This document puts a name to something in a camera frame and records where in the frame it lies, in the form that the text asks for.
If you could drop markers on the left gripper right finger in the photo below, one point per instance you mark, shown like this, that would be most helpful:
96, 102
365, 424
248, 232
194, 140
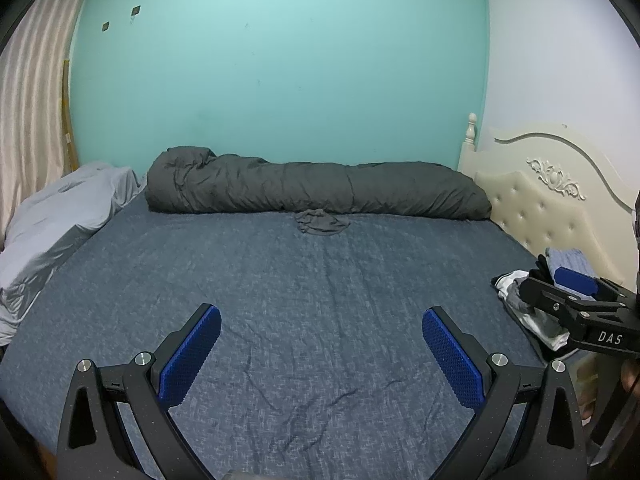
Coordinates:
548, 443

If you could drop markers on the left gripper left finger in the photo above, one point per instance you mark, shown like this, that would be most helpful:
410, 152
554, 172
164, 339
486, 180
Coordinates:
93, 442

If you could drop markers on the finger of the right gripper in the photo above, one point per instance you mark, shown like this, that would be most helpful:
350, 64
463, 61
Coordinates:
575, 274
558, 302

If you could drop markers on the grey boxer shorts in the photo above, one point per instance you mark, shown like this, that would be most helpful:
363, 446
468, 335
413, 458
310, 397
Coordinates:
319, 222

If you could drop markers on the folded clothes pile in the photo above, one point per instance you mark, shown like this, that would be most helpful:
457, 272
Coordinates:
522, 300

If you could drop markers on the person's right hand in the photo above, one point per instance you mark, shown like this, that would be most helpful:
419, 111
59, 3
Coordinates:
629, 376

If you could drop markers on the cream tufted headboard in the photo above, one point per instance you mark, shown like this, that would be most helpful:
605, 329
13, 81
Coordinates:
549, 187

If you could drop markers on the blue bed sheet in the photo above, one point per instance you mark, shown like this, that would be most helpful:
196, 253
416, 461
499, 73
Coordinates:
320, 370

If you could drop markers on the light grey pillow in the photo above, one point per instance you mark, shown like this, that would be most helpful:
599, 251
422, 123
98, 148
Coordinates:
52, 224

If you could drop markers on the dark grey rolled duvet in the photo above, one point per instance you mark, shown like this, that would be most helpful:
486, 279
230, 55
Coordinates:
190, 180

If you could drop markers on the beige striped curtain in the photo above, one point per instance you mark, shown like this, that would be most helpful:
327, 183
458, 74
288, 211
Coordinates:
33, 149

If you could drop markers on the wooden frame by curtain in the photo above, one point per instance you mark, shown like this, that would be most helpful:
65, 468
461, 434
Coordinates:
71, 155

